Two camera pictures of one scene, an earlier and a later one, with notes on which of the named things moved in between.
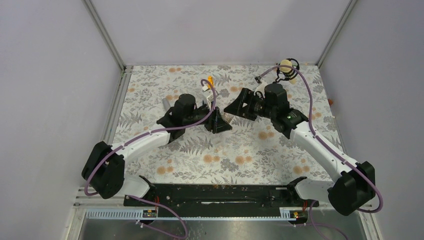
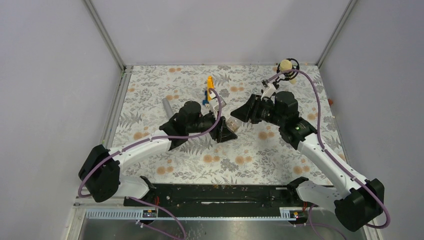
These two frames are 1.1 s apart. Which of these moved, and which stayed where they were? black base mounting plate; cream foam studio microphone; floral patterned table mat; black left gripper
Moved: black left gripper
Stayed: floral patterned table mat; black base mounting plate; cream foam studio microphone
